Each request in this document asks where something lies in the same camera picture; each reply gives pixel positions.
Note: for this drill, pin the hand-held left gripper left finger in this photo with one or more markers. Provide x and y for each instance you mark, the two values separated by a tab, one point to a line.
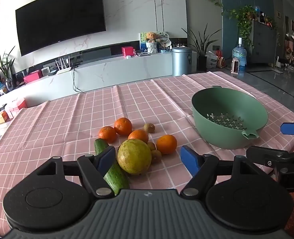
105	159

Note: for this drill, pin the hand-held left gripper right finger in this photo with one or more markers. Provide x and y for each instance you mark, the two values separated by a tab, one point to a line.
189	159

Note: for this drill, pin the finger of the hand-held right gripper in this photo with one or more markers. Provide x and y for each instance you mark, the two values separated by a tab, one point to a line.
291	128
263	154

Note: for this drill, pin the green cucumber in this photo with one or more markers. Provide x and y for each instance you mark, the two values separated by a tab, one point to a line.
117	179

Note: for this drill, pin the orange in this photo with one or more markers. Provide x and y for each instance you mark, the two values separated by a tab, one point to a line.
167	144
138	135
123	126
107	134

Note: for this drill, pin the large yellow-green citrus fruit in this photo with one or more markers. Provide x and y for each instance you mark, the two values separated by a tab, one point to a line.
134	156

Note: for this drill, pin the brown kiwi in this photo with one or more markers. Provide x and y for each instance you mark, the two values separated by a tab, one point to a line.
149	128
151	146
156	155

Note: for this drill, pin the green colander bowl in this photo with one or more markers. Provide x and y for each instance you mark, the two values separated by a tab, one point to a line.
211	109

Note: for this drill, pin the pink checked tablecloth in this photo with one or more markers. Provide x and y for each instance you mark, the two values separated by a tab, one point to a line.
162	99

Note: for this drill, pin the small white heater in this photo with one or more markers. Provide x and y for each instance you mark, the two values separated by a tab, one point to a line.
235	66

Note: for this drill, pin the blue water jug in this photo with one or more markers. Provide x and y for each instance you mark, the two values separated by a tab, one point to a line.
239	54

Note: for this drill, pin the grey sideboard cabinet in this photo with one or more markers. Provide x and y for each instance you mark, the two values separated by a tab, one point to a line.
263	42

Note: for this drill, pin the white marble television cabinet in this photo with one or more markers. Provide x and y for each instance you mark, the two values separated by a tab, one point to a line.
127	69

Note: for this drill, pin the snake plant in black pot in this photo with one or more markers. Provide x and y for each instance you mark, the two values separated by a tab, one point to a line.
201	63

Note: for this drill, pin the silver blue trash can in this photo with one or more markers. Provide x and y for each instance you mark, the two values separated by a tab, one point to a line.
181	62

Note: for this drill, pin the white router with antennas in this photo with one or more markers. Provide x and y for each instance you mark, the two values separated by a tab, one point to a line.
63	70

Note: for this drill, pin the white shopping bag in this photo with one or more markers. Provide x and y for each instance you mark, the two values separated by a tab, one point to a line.
211	61

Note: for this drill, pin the pink storage box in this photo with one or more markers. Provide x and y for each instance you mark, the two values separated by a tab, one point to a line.
17	105

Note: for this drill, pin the small white desk clock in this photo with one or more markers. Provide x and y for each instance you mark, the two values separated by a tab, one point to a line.
46	71

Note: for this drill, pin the flat red box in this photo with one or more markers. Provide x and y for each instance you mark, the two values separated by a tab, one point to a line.
32	77

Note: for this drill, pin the upright red box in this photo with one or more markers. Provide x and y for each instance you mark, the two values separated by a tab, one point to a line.
127	51

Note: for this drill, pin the leafy pothos plant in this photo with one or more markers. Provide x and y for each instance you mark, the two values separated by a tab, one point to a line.
244	17

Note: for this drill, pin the blue landscape picture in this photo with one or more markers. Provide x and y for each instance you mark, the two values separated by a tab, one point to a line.
142	43

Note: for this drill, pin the blue snack packet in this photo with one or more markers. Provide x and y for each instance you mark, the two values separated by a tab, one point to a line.
0	87

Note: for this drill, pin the brown teddy bear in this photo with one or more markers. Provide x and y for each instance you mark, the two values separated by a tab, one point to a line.
152	36

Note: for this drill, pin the grassy plant in glass vase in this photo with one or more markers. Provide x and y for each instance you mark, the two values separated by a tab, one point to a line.
7	66

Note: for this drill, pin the black wall television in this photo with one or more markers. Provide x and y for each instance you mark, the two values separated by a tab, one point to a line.
60	27

